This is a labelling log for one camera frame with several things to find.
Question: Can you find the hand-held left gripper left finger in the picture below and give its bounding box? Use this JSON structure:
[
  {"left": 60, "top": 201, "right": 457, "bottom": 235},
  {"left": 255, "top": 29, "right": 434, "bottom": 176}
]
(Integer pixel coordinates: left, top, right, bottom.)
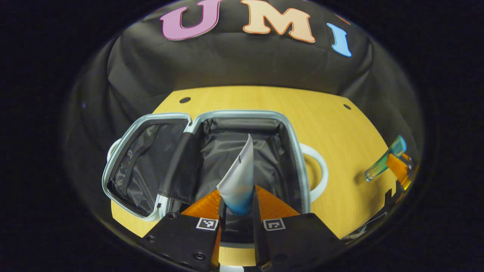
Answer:
[{"left": 138, "top": 189, "right": 223, "bottom": 272}]

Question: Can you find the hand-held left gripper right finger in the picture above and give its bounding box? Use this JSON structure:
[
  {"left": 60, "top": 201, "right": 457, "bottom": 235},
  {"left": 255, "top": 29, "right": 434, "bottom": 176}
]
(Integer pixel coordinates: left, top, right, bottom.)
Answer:
[{"left": 251, "top": 185, "right": 341, "bottom": 272}]

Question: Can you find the white and blue tube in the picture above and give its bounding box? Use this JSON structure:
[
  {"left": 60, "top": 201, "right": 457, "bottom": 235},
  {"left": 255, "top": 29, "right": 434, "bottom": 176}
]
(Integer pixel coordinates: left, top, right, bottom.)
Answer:
[{"left": 216, "top": 134, "right": 255, "bottom": 216}]

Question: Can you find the light blue suitcase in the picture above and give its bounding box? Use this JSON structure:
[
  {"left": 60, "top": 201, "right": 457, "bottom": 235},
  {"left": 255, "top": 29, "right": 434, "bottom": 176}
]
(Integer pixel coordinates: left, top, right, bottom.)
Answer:
[{"left": 101, "top": 110, "right": 329, "bottom": 250}]

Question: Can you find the black backdrop cloth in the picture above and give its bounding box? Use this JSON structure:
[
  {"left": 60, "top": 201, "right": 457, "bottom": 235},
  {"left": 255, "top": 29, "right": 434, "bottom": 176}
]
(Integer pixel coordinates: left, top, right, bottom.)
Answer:
[{"left": 64, "top": 0, "right": 424, "bottom": 212}]

